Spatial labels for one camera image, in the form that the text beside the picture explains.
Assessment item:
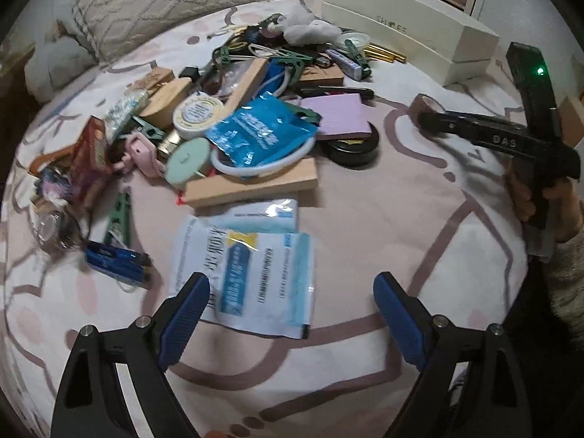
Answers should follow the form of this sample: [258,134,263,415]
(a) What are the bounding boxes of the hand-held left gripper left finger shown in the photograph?
[51,272,211,438]

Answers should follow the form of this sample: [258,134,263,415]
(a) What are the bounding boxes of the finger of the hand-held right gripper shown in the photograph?
[418,109,481,141]
[444,109,531,131]

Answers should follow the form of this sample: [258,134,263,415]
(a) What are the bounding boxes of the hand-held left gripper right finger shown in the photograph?
[372,271,534,438]

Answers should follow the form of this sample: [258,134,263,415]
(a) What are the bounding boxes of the brown tape roll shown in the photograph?
[410,93,447,125]

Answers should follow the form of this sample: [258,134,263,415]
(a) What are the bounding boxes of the blue battery pack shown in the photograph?
[84,240,152,290]

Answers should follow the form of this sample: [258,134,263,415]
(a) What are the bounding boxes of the black round tin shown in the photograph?
[323,123,380,168]

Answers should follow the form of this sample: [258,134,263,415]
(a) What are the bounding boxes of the purple notebook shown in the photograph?
[299,93,372,141]

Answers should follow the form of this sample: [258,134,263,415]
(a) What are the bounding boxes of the long wooden block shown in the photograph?
[184,157,319,210]

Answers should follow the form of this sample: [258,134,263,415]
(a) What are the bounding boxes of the person's right forearm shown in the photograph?
[525,226,584,329]

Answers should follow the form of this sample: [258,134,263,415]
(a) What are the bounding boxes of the person's right hand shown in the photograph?
[506,165,579,242]

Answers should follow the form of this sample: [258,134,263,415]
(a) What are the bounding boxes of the light blue mask packet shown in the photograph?
[203,231,317,339]

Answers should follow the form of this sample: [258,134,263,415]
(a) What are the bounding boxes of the white blue tube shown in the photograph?
[327,48,372,81]

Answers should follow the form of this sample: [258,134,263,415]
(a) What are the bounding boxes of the white blue tissue packet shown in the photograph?
[218,198,301,234]

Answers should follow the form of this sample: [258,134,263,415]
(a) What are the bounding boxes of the white round dish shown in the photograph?
[338,32,372,51]

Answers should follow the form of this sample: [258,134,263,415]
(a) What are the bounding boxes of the brown board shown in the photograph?
[296,64,346,87]

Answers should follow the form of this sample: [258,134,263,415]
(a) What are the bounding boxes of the green round lid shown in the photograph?
[164,139,214,189]

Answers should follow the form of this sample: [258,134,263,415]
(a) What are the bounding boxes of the glass jar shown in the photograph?
[28,210,85,254]

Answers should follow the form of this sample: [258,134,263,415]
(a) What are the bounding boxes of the white cotton wad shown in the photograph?
[282,10,342,47]

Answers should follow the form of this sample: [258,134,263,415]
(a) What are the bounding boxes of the large green plastic clip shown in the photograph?
[269,48,315,84]

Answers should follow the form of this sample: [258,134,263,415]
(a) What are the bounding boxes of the pink small device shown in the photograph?
[112,132,166,180]

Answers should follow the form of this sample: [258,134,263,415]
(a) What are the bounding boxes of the gold bottle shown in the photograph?
[156,128,184,160]

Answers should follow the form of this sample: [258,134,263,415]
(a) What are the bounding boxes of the colourful candy wrappers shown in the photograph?
[34,166,76,206]

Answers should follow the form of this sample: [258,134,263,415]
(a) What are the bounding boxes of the red snack packet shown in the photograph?
[72,116,116,204]

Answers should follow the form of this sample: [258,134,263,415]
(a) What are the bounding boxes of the blue plastic packet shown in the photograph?
[204,92,321,168]

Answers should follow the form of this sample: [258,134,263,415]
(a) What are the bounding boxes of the narrow wooden block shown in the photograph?
[227,58,270,116]

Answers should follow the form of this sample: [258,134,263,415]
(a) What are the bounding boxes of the white round tin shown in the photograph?
[172,92,228,141]

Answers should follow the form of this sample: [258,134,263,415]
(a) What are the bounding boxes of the brown case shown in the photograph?
[27,141,78,176]

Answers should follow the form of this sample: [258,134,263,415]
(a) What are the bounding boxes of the floral pouch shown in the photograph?
[105,89,150,140]

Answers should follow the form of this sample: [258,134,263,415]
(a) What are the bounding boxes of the rounded wooden box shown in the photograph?
[138,77,193,129]

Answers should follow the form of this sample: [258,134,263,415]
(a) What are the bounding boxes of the cork piece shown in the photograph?
[135,68,175,97]

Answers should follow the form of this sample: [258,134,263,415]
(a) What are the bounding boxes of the grey cloth bundle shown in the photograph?
[25,18,99,103]

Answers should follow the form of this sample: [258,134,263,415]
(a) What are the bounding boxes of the beige textured pillow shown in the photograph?
[73,0,284,62]

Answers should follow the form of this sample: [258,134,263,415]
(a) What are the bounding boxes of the white plastic ring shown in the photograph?
[211,136,317,178]

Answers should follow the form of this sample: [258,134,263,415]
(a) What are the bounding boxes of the white cable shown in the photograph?
[260,61,293,101]

